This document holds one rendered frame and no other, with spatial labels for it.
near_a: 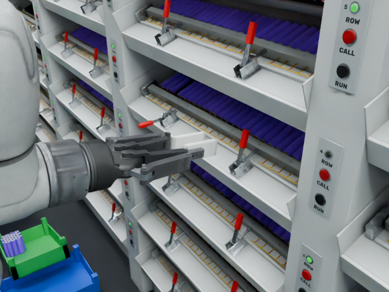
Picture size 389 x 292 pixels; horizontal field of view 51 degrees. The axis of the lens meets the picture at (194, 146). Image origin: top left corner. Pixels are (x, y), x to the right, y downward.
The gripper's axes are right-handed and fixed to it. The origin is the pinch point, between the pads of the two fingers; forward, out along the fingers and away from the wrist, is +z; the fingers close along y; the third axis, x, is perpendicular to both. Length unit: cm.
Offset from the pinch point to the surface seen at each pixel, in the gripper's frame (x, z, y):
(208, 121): -3.1, 15.1, -15.1
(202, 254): -44, 21, -18
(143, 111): -7.8, 11.1, -37.0
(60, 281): -83, -2, -67
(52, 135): -62, 22, -150
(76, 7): 12, 9, -79
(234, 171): -7.6, 10.9, -0.5
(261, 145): -2.3, 16.0, 0.7
